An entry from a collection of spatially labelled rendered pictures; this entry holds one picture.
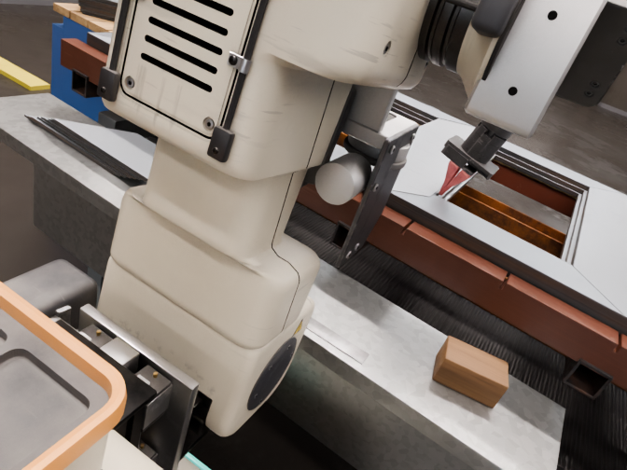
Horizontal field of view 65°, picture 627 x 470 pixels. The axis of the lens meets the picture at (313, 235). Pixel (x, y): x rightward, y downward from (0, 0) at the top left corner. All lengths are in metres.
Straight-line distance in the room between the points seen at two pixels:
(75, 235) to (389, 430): 0.92
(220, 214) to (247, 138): 0.12
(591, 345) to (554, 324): 0.06
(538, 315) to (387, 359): 0.25
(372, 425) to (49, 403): 0.76
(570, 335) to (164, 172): 0.64
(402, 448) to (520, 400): 0.27
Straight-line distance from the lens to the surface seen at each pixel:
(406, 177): 0.98
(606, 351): 0.87
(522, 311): 0.85
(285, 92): 0.37
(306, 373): 1.05
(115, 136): 1.13
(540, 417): 0.88
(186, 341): 0.58
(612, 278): 0.99
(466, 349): 0.82
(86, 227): 1.37
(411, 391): 0.77
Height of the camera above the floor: 1.19
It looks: 30 degrees down
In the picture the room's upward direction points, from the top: 19 degrees clockwise
